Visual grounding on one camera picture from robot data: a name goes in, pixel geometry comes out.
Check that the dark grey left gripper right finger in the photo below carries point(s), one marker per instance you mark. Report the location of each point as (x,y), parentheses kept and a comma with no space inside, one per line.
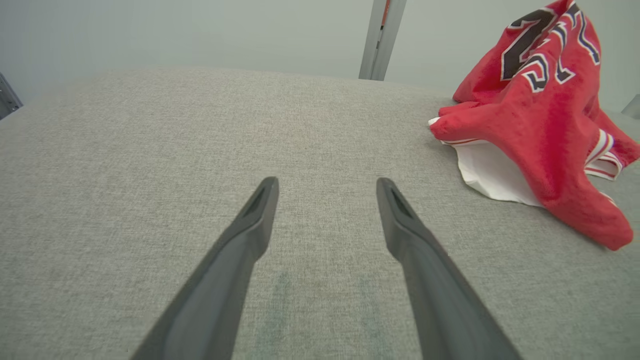
(435,290)

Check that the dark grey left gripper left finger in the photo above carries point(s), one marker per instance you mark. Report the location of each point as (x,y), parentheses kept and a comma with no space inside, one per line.
(220,280)

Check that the red garment with white trim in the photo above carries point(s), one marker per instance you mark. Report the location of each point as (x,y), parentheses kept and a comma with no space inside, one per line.
(550,125)

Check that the double aluminium frame post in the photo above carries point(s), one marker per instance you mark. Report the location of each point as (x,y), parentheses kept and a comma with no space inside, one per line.
(382,45)

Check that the grey metal bracket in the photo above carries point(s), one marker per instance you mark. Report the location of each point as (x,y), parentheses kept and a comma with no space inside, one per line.
(7,100)

